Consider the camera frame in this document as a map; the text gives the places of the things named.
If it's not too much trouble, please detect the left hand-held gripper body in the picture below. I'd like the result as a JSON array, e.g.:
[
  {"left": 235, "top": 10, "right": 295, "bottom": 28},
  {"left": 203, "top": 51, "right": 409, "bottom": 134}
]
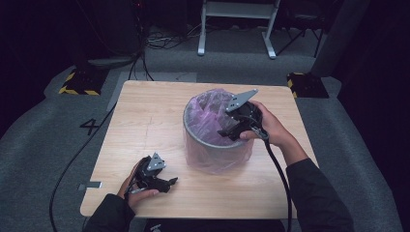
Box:
[{"left": 128, "top": 152, "right": 169, "bottom": 194}]

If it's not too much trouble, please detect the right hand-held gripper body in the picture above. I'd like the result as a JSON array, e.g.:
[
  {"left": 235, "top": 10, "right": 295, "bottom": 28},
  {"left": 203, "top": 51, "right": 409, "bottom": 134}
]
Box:
[{"left": 224, "top": 88, "right": 270, "bottom": 141}]

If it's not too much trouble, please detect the grey bin with purple bag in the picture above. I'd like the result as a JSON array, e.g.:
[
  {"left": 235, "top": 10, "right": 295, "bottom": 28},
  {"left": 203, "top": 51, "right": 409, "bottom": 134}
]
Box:
[{"left": 183, "top": 88, "right": 255, "bottom": 176}]

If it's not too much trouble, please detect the person's left hand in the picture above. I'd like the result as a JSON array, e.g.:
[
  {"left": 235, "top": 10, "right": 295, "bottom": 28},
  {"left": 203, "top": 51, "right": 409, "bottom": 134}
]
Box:
[{"left": 116, "top": 159, "right": 161, "bottom": 214}]

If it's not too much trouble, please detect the person's right hand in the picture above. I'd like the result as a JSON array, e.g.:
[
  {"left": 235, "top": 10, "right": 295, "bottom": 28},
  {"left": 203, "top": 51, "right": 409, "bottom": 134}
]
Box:
[{"left": 239, "top": 100, "right": 296, "bottom": 151}]

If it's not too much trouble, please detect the grey tape strip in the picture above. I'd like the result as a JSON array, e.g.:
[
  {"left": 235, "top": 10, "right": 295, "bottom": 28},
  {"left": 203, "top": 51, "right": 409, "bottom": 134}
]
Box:
[{"left": 77, "top": 181, "right": 103, "bottom": 191}]

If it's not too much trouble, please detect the striped yellow black stand base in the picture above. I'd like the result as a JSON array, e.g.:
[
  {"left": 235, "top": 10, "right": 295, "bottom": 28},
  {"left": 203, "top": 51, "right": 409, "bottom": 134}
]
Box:
[
  {"left": 286, "top": 72, "right": 330, "bottom": 100},
  {"left": 58, "top": 67, "right": 109, "bottom": 97}
]

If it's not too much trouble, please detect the black tripod stand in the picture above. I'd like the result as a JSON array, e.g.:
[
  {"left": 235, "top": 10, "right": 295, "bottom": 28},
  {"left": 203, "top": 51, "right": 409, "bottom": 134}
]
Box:
[{"left": 276, "top": 0, "right": 325, "bottom": 60}]

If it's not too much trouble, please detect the white metal desk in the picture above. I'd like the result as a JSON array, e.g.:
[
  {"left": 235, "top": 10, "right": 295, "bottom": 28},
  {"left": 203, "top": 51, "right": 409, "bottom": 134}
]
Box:
[{"left": 196, "top": 0, "right": 281, "bottom": 61}]

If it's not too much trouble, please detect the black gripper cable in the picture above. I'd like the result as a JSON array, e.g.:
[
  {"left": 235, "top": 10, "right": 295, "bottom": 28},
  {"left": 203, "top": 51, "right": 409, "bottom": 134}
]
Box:
[{"left": 252, "top": 127, "right": 294, "bottom": 232}]

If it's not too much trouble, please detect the black floor cable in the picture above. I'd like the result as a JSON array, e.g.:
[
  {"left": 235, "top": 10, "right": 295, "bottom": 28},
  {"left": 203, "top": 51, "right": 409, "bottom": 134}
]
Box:
[{"left": 47, "top": 101, "right": 118, "bottom": 232}]

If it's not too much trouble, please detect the bundle of floor cables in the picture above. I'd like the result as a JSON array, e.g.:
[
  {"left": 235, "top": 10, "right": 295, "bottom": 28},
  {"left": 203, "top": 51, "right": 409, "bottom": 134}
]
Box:
[{"left": 144, "top": 23, "right": 201, "bottom": 51}]

